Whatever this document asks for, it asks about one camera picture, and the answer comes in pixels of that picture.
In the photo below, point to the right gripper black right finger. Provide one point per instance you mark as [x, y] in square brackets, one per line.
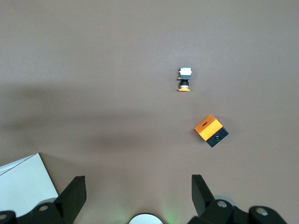
[203, 200]

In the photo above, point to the orange and black button housing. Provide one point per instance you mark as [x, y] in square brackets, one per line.
[208, 128]

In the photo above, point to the brown table mat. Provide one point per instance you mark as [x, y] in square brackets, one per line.
[116, 70]

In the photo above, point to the orange push button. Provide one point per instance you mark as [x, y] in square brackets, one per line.
[185, 75]

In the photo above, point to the white drawer cabinet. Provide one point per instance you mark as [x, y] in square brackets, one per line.
[23, 182]

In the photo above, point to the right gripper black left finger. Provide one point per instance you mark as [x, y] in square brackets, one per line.
[70, 198]

